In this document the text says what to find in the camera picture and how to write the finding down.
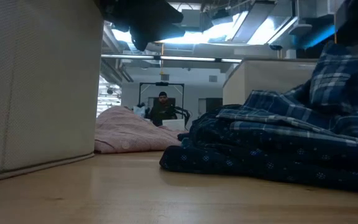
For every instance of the background black rig frame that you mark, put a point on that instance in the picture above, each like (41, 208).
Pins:
(162, 83)

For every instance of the pink shirt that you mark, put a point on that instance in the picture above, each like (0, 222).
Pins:
(129, 133)

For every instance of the white box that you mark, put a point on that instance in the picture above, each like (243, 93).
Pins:
(174, 124)

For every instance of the long ceiling light strip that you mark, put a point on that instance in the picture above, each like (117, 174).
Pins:
(185, 58)

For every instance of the background black robot arm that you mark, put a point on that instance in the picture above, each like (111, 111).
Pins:
(182, 111)

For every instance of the angled ceiling light panel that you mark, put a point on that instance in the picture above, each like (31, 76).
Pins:
(269, 31)

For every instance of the beige fabric storage bin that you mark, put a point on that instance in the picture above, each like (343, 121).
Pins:
(39, 87)
(266, 81)

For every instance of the teal and purple sock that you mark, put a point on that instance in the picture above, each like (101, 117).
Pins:
(185, 142)

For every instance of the navy dotted shirt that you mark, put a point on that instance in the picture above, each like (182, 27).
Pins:
(259, 161)

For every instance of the person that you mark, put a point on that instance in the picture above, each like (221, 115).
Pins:
(162, 109)

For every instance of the blue plaid shirt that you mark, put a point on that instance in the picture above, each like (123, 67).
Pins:
(291, 109)

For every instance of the white plastic bag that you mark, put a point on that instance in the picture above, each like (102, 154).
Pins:
(139, 111)

